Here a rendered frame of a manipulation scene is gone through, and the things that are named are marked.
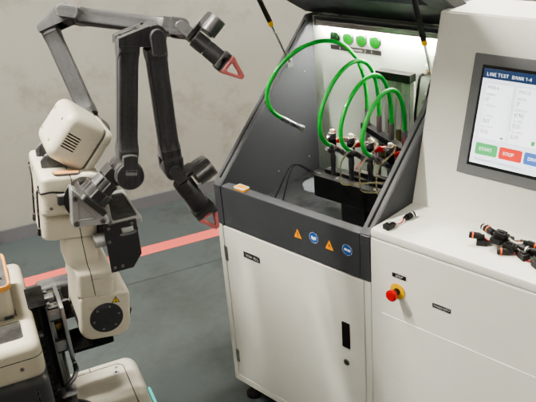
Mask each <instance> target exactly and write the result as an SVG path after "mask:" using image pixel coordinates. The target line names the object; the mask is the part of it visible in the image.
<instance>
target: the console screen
mask: <svg viewBox="0 0 536 402"><path fill-rule="evenodd" d="M456 171H458V172H462V173H465V174H468V175H474V176H478V177H481V178H484V179H490V180H494V181H497V182H500V183H507V184H510V185H514V186H517V187H523V188H526V189H530V190H533V191H536V60H532V59H525V58H519V57H507V56H500V55H494V54H487V53H476V54H475V62H474V67H473V72H472V77H471V87H470V92H469V97H468V102H467V111H466V116H465V121H464V126H463V134H462V139H461V145H460V150H459V158H458V164H457V169H456Z"/></svg>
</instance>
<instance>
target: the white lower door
mask: <svg viewBox="0 0 536 402"><path fill-rule="evenodd" d="M223 230H224V238H225V246H224V251H225V259H226V260H227V265H228V273H229V280H230V287H231V300H232V308H233V314H234V328H235V336H236V343H237V349H236V356H237V361H238V363H239V371H240V374H241V375H243V376H244V377H246V378H248V379H250V380H252V381H253V382H254V383H256V384H259V385H260V386H262V387H263V388H265V389H267V390H269V391H270V392H272V393H274V394H275V395H277V396H279V397H281V398H282V399H284V400H286V401H288V402H367V372H366V336H365V280H364V279H361V278H358V277H355V276H353V275H351V274H347V273H346V272H343V271H340V270H337V269H335V268H332V267H331V266H327V265H325V264H323V263H320V262H317V261H315V260H313V259H311V258H307V257H305V256H302V255H300V254H297V253H294V252H293V251H290V250H287V249H285V248H282V247H280V246H276V245H274V244H272V243H270V242H267V241H264V240H262V239H260V238H256V237H254V236H252V235H250V234H246V233H244V232H241V231H238V230H236V229H234V228H232V227H229V226H226V225H224V226H223Z"/></svg>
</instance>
